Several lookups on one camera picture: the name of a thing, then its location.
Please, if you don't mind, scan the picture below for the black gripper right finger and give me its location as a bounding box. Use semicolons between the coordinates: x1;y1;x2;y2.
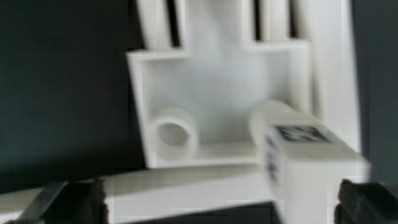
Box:
333;179;398;224

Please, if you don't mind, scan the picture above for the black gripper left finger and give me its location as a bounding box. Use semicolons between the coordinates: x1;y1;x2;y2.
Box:
14;179;110;224

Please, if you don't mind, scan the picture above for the white chair leg with tag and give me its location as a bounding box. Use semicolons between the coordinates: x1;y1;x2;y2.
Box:
248;101;369;224

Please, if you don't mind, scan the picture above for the white chair seat part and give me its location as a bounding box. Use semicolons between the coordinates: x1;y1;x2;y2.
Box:
126;0;310;168

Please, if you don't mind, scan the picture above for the white U-shaped frame fence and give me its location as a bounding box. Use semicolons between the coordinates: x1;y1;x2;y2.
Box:
0;0;360;224

